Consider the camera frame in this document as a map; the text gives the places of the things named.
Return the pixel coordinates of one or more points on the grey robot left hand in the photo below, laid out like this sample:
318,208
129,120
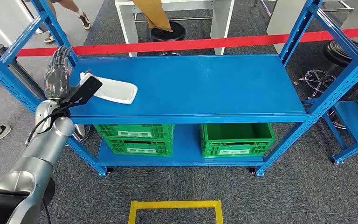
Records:
57,82

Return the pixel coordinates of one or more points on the white plastic shell part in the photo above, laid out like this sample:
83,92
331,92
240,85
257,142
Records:
117,91

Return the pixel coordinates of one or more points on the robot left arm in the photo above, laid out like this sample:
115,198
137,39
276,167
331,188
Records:
43,154

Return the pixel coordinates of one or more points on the blue metal shelf rack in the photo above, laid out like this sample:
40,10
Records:
349,117
182,86

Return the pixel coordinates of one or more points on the white table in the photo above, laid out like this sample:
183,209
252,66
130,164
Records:
126,24
285,18

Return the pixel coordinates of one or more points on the black round stool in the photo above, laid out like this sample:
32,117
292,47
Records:
339,52
176,32

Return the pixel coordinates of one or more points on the red barrier belt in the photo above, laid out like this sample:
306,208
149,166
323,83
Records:
197,43

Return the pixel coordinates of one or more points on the open green plastic crate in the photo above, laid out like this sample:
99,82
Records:
237,145

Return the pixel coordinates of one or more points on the chrome stanchion post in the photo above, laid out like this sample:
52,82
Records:
27,80
39,30

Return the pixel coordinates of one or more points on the black left wrist camera bracket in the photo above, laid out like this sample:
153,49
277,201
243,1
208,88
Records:
86,89

